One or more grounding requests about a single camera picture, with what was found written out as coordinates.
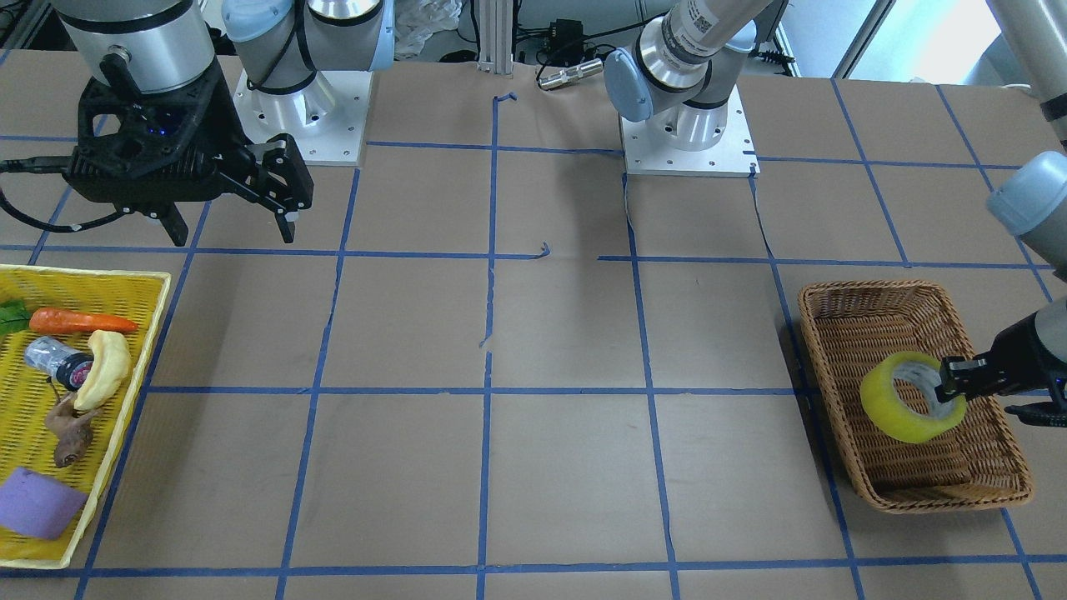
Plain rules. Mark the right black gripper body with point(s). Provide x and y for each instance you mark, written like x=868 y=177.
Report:
x=223 y=117

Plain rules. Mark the purple foam block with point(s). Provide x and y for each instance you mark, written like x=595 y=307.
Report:
x=37 y=505

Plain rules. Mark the orange toy carrot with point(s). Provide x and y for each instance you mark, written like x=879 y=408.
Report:
x=16 y=317

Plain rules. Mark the small printed can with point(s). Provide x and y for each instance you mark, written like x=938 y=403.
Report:
x=62 y=363

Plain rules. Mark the brown wicker basket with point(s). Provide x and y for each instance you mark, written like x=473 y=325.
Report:
x=849 y=327

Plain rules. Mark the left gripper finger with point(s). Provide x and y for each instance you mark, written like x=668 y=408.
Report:
x=952 y=390

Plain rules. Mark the yellow toy banana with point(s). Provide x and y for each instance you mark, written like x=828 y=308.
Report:
x=111 y=364

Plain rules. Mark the brown toy figure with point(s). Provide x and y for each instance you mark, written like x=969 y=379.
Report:
x=74 y=432

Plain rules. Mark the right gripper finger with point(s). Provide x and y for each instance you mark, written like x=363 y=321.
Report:
x=286 y=219
x=173 y=223

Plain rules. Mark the yellow tape roll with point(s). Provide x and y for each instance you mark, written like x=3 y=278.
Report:
x=904 y=408

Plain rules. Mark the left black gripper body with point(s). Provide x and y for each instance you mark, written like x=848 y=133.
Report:
x=1027 y=350

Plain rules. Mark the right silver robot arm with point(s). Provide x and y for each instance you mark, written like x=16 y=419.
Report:
x=281 y=44

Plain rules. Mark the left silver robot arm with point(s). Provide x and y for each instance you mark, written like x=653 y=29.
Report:
x=679 y=64

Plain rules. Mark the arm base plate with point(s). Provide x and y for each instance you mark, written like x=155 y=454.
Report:
x=690 y=141
x=327 y=119

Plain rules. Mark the yellow plastic basket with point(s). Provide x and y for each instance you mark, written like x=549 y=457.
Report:
x=28 y=395

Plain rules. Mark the aluminium frame post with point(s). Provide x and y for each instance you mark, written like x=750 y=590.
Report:
x=496 y=23

